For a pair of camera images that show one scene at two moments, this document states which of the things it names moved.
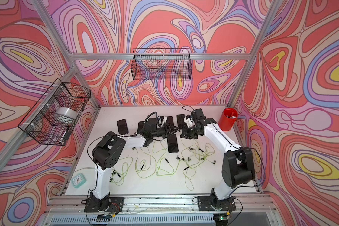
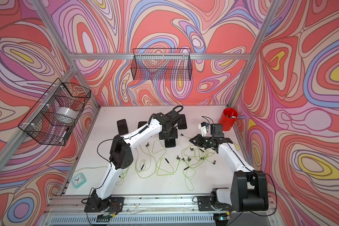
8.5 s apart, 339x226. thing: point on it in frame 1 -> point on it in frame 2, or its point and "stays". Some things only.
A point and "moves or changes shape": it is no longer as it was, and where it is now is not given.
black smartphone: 140,127 stays
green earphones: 164,167 stays
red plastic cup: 227,118 stays
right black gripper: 184,133 -> 198,138
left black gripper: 168,131 -> 165,137
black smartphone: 172,143 moves or changes shape
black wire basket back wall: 161,64 stays
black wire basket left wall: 52,118 stays
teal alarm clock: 78,180 stays
